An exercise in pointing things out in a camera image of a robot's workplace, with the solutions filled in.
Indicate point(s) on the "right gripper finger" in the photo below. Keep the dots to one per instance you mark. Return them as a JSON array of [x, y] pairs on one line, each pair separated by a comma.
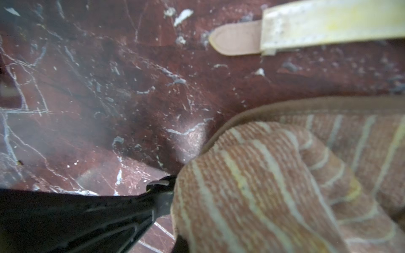
[[42, 222]]

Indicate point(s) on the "beige striped cloth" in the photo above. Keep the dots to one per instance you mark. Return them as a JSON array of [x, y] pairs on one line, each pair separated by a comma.
[[324, 175]]

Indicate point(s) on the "cream strap watch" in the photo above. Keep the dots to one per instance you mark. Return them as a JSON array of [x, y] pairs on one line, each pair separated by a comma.
[[311, 23]]

